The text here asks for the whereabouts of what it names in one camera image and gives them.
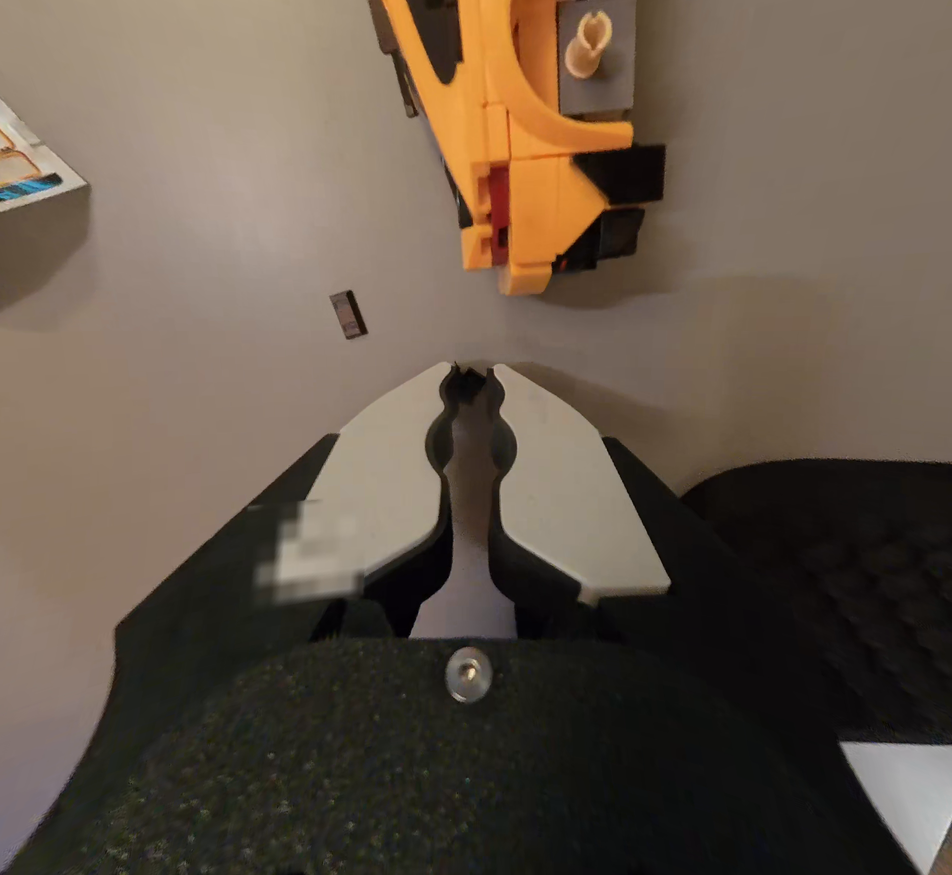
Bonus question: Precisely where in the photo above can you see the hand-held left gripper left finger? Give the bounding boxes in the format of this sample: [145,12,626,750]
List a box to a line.
[299,362,462,639]

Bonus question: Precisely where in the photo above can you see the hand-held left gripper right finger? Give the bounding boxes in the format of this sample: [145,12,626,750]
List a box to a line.
[485,363,672,639]

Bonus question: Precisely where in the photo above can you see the orange lego car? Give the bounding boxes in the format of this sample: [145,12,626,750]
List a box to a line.
[356,0,667,296]

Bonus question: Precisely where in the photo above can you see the black flat lego tile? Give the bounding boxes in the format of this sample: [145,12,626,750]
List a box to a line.
[329,289,370,341]

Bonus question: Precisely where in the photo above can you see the lego instruction booklet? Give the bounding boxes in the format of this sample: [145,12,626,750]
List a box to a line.
[0,97,90,214]

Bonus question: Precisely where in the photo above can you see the white paper sheet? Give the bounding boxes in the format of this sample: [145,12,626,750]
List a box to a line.
[838,740,952,875]

